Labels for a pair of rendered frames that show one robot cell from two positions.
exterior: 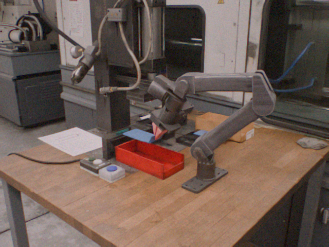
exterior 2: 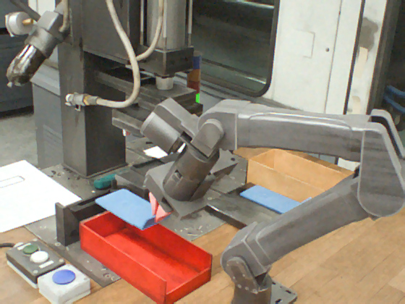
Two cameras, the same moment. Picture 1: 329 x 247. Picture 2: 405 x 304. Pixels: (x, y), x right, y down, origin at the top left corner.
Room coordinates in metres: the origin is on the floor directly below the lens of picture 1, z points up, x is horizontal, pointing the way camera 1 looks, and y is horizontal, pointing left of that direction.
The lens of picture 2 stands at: (0.32, -0.06, 1.53)
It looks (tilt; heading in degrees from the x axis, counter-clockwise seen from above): 24 degrees down; 2
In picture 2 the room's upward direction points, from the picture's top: 3 degrees clockwise
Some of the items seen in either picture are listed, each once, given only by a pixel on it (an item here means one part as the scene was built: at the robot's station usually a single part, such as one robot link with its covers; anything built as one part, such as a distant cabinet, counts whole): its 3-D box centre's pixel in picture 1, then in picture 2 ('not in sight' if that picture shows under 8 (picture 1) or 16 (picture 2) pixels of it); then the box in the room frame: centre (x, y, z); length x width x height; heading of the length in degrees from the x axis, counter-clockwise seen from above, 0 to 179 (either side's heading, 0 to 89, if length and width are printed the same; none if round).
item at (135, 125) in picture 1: (152, 123); (162, 170); (1.45, 0.05, 0.98); 0.20 x 0.10 x 0.01; 139
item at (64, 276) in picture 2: (111, 169); (64, 279); (1.09, 0.18, 0.93); 0.04 x 0.04 x 0.02
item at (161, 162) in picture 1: (148, 157); (143, 251); (1.19, 0.05, 0.93); 0.25 x 0.12 x 0.06; 49
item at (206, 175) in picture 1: (205, 169); (252, 295); (1.06, -0.15, 0.94); 0.20 x 0.07 x 0.08; 139
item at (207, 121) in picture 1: (224, 127); (300, 182); (1.53, -0.29, 0.93); 0.25 x 0.13 x 0.08; 49
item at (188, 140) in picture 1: (201, 139); (253, 208); (1.42, -0.17, 0.91); 0.17 x 0.16 x 0.02; 139
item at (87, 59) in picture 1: (87, 60); (42, 41); (1.54, 0.34, 1.25); 0.19 x 0.07 x 0.19; 139
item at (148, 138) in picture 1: (143, 133); (134, 203); (1.21, 0.07, 1.02); 0.15 x 0.07 x 0.03; 49
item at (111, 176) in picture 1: (112, 176); (64, 291); (1.09, 0.18, 0.90); 0.07 x 0.07 x 0.06; 49
